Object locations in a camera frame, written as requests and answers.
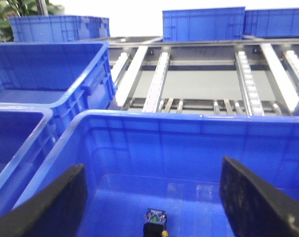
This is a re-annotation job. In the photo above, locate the roller conveyor rack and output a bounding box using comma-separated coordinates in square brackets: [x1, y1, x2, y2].
[109, 36, 299, 116]

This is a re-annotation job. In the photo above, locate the far blue crate centre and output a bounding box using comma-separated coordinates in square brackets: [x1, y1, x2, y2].
[162, 7, 245, 42]

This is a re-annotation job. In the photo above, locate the far blue crate right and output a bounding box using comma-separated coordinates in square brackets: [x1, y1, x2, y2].
[243, 8, 299, 38]

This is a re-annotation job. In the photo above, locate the blue bin behind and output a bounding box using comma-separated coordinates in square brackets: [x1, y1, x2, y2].
[0, 41, 116, 136]

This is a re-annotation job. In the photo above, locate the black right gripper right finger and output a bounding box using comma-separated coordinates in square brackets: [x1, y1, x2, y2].
[219, 156, 299, 237]

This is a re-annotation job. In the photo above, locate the green potted plant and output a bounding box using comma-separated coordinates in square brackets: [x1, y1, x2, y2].
[0, 0, 65, 42]

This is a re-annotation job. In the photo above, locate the push button in box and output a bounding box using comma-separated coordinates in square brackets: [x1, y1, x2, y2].
[143, 208, 169, 237]

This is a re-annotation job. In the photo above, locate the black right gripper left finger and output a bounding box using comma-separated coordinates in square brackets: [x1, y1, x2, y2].
[0, 164, 88, 237]

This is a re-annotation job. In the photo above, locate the distant blue crate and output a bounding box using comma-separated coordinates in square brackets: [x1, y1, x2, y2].
[9, 15, 110, 42]

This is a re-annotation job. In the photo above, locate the blue bin at left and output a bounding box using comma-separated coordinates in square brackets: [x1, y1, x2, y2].
[0, 102, 54, 222]

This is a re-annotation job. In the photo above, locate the blue bin with buttons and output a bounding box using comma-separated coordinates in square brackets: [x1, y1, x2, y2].
[16, 110, 299, 237]

